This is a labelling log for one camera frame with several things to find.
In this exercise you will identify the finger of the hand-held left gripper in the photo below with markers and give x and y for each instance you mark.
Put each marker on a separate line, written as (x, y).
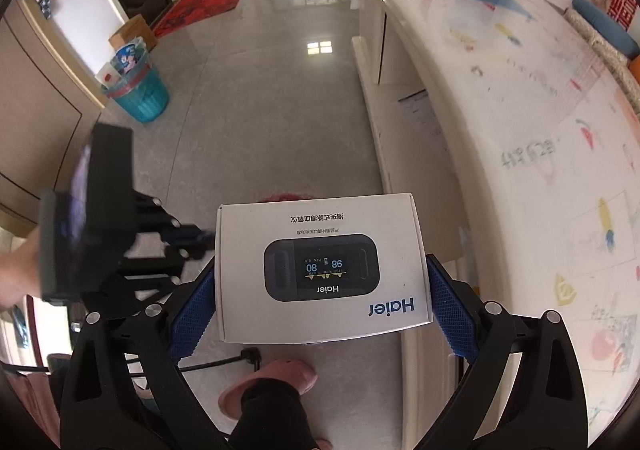
(170, 230)
(145, 280)

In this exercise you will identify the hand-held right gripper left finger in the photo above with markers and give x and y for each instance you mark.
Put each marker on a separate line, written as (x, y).
(200, 300)

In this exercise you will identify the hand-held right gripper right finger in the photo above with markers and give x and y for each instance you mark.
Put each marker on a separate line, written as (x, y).
(450, 305)

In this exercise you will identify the white cardboard device box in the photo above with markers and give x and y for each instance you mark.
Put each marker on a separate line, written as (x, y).
(380, 240)

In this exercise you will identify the pink slipper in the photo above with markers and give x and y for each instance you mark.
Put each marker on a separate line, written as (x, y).
(280, 375)

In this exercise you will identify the teal plastic waste basket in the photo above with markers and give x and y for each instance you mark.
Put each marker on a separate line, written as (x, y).
(142, 95)

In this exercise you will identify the person's black trouser leg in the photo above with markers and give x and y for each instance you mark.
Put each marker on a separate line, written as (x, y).
(270, 415)

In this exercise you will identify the blue and white printed packaging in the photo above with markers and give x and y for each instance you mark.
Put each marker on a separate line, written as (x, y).
(129, 58)

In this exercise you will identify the white coffee table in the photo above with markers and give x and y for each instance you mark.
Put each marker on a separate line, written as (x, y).
(525, 130)

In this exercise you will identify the brown cardboard box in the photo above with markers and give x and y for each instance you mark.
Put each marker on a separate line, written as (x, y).
(132, 33)

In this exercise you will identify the red floor rug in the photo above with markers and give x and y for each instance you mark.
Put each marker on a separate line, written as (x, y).
(205, 0)

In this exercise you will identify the blue bolster cushion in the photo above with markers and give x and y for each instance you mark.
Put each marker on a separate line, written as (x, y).
(605, 28)

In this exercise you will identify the red patterned wall hanging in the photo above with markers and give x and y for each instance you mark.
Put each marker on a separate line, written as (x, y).
(625, 5)

